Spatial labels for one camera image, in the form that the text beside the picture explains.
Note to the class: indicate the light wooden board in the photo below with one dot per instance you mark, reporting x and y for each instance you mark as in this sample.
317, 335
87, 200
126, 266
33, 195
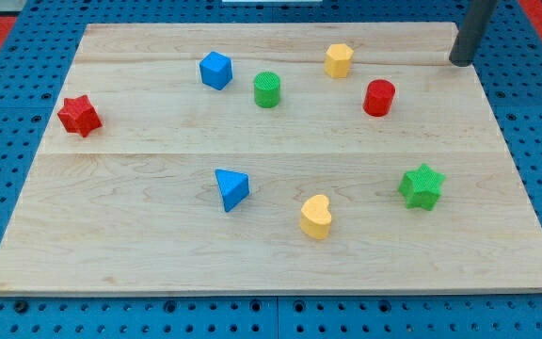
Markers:
134, 209

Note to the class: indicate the blue cube block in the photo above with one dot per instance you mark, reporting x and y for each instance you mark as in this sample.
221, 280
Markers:
216, 70

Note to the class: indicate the green cylinder block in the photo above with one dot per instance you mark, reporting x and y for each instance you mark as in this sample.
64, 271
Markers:
266, 89

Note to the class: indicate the blue triangle block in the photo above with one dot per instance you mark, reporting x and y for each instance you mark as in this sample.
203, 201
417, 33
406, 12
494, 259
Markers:
233, 187

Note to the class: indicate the red star block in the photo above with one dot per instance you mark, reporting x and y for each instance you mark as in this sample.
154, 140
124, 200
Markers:
79, 116

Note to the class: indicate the red cylinder block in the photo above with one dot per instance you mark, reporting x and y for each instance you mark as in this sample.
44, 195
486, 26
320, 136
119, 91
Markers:
379, 97

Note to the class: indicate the yellow heart block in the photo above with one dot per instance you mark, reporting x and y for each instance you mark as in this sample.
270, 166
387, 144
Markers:
315, 217

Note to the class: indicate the yellow hexagon block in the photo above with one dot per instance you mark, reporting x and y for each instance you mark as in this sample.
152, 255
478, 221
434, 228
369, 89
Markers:
338, 60

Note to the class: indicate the green star block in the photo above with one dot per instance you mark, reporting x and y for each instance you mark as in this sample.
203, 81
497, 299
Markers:
421, 187

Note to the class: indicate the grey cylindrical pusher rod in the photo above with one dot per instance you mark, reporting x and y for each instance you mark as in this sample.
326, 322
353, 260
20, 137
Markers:
471, 32

